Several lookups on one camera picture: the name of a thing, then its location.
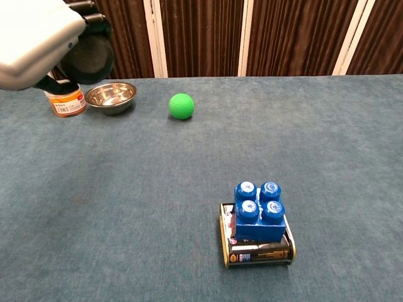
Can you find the green rubber ball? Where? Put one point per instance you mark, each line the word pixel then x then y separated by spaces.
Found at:
pixel 181 106

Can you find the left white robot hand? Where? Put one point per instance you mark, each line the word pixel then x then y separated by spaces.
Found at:
pixel 34 41

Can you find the brown pleated curtain panel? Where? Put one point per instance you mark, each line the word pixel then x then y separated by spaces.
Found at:
pixel 296 37
pixel 384 37
pixel 129 37
pixel 201 37

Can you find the blue felt table cloth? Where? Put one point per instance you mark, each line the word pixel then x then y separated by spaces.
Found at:
pixel 201 188

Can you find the white frame post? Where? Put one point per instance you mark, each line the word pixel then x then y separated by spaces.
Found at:
pixel 245 37
pixel 155 37
pixel 351 37

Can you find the clear jar with orange contents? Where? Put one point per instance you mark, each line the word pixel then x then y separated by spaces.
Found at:
pixel 67 105

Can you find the stainless steel bowl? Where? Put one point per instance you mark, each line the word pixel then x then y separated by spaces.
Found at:
pixel 110 99

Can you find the pack of black batteries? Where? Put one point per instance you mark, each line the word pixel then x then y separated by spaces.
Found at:
pixel 258 255

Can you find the blue four-stud toy brick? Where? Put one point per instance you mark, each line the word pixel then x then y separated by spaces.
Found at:
pixel 258 220

